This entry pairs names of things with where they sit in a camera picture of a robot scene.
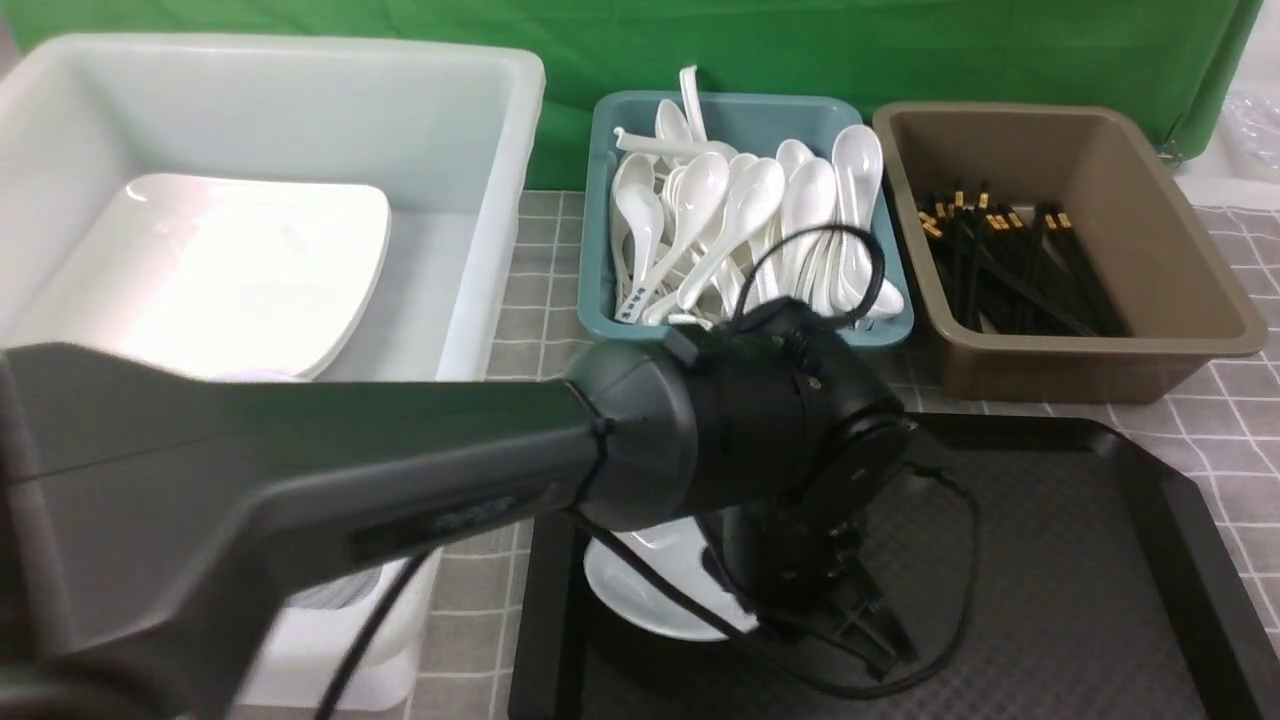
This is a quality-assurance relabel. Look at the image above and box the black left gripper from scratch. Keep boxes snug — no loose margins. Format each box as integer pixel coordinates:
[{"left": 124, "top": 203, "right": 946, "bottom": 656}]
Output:
[{"left": 716, "top": 493, "right": 920, "bottom": 682}]

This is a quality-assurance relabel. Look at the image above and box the bundle of black chopsticks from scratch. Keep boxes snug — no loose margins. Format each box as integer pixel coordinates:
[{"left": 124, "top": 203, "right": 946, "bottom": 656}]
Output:
[{"left": 916, "top": 183, "right": 1132, "bottom": 338}]

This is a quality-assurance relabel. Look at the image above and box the pile of white soup spoons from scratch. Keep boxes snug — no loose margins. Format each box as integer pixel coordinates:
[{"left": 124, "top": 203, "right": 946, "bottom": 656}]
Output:
[{"left": 609, "top": 65, "right": 908, "bottom": 327}]

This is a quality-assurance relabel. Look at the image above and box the small white bowl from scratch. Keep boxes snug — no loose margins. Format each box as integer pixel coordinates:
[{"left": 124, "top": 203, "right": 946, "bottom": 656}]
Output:
[{"left": 584, "top": 530, "right": 762, "bottom": 643}]

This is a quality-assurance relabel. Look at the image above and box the large white plastic bin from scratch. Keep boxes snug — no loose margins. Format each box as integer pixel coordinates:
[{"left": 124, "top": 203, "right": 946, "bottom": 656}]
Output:
[{"left": 0, "top": 35, "right": 548, "bottom": 710}]

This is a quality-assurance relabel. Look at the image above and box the brown plastic chopstick bin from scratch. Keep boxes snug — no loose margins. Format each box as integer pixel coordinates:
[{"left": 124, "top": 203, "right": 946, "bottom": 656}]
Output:
[{"left": 873, "top": 102, "right": 1268, "bottom": 404}]

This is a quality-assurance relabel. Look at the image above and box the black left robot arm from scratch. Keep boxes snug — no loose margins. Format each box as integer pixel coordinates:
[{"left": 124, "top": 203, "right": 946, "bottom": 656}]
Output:
[{"left": 3, "top": 300, "right": 915, "bottom": 719}]

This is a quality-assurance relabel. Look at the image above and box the white ceramic soup spoon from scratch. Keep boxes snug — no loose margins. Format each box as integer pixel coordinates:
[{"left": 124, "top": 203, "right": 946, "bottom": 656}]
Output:
[{"left": 613, "top": 127, "right": 739, "bottom": 160}]

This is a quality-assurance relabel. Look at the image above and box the black serving tray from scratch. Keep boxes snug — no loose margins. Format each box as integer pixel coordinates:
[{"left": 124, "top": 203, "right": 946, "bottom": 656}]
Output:
[{"left": 500, "top": 414, "right": 1279, "bottom": 719}]

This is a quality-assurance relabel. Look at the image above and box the white square plate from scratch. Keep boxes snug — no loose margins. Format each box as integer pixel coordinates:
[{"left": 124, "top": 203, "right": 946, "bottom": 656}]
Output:
[{"left": 3, "top": 173, "right": 390, "bottom": 380}]

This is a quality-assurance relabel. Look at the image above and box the green backdrop cloth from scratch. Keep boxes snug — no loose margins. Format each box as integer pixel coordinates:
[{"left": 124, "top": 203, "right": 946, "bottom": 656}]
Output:
[{"left": 3, "top": 1, "right": 1261, "bottom": 190}]

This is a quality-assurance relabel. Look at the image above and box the clear plastic bag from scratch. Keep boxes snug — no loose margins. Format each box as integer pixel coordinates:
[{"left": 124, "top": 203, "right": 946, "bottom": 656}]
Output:
[{"left": 1220, "top": 88, "right": 1279, "bottom": 184}]

